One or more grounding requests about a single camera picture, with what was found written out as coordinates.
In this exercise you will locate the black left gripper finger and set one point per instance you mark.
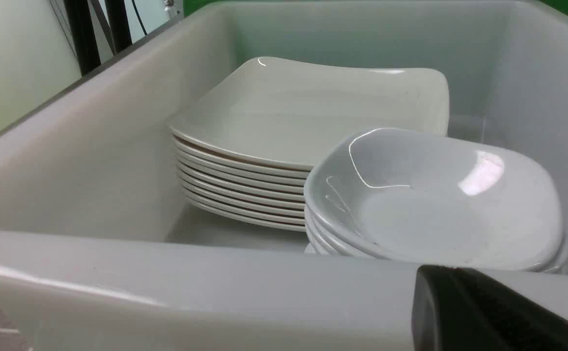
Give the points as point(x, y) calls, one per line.
point(463, 309)

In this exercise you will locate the lower white plate stack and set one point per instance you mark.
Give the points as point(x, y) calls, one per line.
point(240, 189)

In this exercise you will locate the top stacked white square plate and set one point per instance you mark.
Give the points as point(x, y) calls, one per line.
point(288, 114)

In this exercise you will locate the lower grey bowl stack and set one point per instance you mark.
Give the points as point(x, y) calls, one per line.
point(325, 243)

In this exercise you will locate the large white plastic tub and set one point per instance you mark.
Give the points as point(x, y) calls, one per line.
point(100, 250)

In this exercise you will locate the black metal stand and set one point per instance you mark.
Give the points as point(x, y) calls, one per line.
point(82, 29)

